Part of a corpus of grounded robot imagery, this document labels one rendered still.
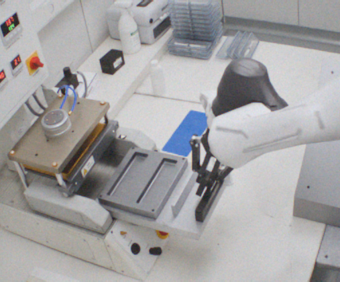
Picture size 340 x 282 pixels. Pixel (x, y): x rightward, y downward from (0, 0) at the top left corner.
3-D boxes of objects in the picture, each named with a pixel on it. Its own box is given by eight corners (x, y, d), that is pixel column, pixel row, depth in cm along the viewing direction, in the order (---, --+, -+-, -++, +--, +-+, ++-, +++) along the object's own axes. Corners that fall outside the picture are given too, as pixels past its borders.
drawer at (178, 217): (95, 213, 134) (88, 194, 129) (132, 158, 148) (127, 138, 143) (198, 242, 123) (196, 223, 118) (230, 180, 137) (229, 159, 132)
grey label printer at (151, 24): (108, 39, 231) (102, 9, 220) (133, 19, 243) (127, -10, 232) (153, 46, 220) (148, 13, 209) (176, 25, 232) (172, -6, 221)
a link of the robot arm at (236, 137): (373, 62, 77) (260, 92, 104) (306, 92, 68) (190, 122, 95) (392, 123, 78) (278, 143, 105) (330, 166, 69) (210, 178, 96)
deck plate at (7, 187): (-19, 195, 146) (-20, 193, 145) (39, 124, 169) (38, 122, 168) (104, 240, 128) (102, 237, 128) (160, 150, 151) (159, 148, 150)
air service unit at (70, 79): (55, 123, 159) (43, 85, 150) (79, 95, 169) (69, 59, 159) (68, 125, 157) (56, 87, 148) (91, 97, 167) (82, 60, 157)
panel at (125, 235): (147, 276, 138) (108, 232, 130) (189, 201, 157) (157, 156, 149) (152, 276, 137) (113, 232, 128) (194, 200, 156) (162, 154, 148)
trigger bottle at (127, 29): (120, 54, 219) (109, 5, 203) (127, 44, 225) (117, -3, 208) (139, 54, 217) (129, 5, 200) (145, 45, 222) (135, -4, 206)
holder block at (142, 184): (99, 203, 132) (96, 197, 130) (133, 152, 145) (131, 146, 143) (156, 219, 125) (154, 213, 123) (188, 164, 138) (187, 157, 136)
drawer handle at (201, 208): (195, 221, 123) (193, 210, 121) (217, 178, 133) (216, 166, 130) (202, 222, 122) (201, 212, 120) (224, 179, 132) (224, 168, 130)
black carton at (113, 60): (101, 72, 210) (98, 59, 206) (114, 61, 215) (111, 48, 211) (112, 75, 207) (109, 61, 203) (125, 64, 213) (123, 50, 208)
